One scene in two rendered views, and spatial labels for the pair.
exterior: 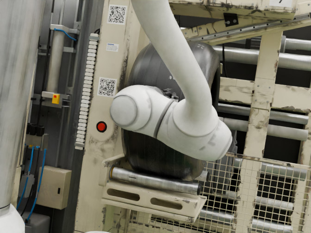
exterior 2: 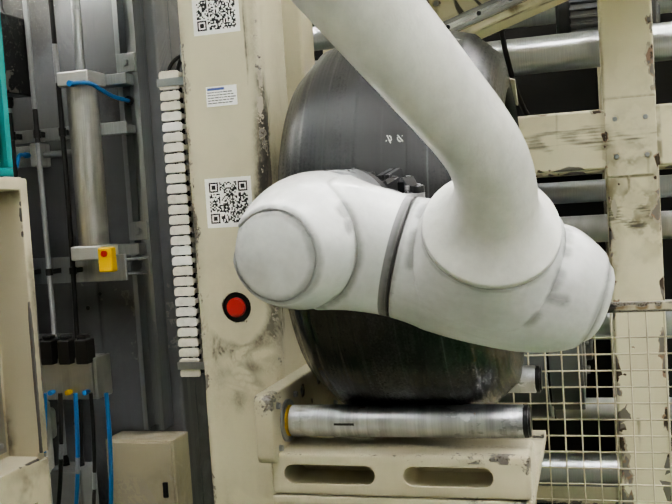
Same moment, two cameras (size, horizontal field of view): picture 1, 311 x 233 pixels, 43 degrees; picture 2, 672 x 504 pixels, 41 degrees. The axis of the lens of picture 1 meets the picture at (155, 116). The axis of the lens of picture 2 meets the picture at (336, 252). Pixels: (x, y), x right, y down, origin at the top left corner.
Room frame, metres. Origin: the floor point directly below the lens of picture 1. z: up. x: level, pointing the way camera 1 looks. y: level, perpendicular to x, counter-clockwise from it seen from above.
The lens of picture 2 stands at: (0.22, 0.00, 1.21)
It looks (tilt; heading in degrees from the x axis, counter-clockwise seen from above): 3 degrees down; 2
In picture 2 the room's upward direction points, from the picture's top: 4 degrees counter-clockwise
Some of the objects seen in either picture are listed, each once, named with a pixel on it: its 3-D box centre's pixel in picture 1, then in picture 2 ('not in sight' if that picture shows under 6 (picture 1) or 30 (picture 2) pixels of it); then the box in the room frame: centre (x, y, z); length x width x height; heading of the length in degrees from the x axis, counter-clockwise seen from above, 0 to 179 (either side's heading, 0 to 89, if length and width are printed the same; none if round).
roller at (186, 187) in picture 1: (154, 180); (403, 420); (1.47, -0.03, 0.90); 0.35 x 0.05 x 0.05; 76
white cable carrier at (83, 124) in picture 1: (90, 92); (188, 224); (1.64, 0.28, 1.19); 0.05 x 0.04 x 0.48; 166
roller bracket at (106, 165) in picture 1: (121, 166); (308, 398); (1.65, 0.11, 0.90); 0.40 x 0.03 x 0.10; 166
